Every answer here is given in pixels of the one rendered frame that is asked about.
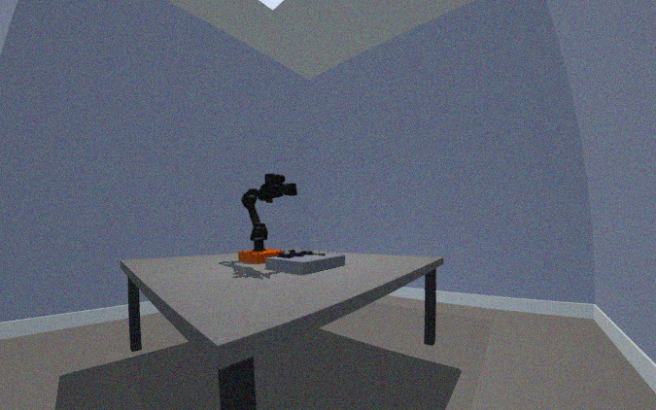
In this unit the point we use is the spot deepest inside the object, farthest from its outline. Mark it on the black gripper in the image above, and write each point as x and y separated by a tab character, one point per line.
278	190

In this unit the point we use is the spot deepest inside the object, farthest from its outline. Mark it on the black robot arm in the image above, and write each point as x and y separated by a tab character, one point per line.
249	201

